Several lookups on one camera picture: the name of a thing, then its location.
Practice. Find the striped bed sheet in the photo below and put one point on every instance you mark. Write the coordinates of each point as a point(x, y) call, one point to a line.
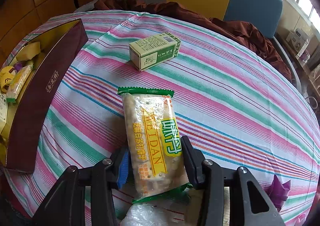
point(234, 107)

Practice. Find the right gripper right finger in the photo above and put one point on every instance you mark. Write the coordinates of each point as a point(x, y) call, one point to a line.
point(192, 159)

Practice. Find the large white plastic bag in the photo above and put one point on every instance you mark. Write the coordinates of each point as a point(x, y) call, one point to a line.
point(146, 214)

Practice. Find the large white box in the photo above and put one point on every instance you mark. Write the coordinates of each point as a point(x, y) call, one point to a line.
point(3, 110)

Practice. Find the maroon blanket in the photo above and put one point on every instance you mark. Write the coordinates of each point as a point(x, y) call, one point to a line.
point(244, 33)

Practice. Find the small green carton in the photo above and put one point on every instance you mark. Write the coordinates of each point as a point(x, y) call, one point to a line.
point(152, 50)

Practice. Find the yellow sponge block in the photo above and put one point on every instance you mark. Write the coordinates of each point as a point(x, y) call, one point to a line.
point(28, 52)

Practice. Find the wooden desk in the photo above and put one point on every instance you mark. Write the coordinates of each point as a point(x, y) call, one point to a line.
point(301, 65)

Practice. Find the pink jar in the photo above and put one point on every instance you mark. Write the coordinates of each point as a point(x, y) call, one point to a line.
point(305, 56)

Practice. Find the white appliance box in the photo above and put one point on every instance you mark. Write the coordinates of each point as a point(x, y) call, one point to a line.
point(298, 40)

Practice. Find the gold tin box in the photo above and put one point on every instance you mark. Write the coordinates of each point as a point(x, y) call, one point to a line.
point(20, 135)

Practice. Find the small purple snack packet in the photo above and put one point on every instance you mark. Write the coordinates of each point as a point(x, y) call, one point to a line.
point(278, 192)

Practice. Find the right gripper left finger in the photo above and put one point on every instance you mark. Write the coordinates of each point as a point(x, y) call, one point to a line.
point(120, 167)

